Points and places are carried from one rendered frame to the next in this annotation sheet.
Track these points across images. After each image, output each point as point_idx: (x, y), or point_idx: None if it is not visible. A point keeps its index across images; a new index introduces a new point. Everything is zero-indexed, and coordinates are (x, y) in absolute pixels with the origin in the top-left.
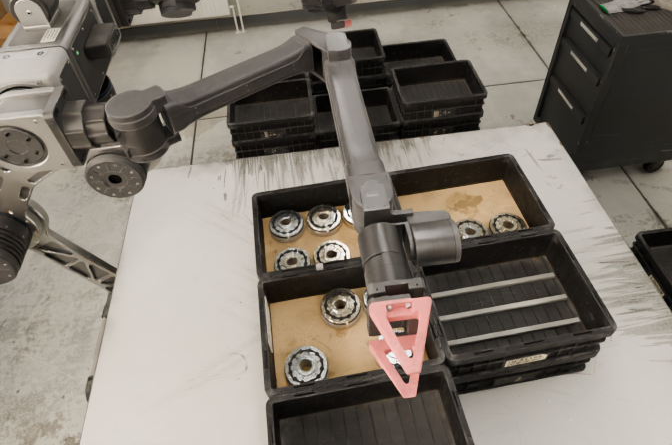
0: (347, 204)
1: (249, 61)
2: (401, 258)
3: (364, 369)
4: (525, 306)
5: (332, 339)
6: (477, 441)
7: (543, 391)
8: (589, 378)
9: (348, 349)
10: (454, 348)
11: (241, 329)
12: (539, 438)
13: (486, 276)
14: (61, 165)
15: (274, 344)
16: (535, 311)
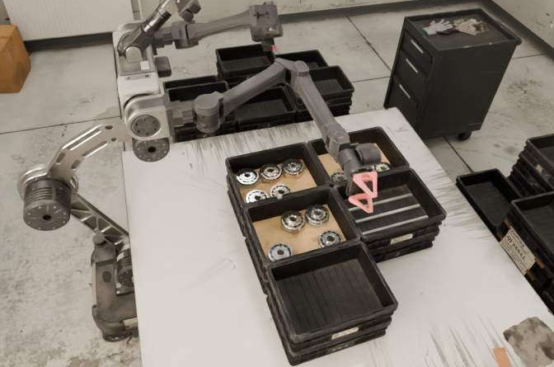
0: (284, 162)
1: (255, 77)
2: (359, 162)
3: None
4: (397, 212)
5: (291, 239)
6: None
7: (411, 260)
8: (435, 251)
9: (302, 243)
10: None
11: (225, 245)
12: (411, 283)
13: (373, 198)
14: (163, 135)
15: None
16: (403, 214)
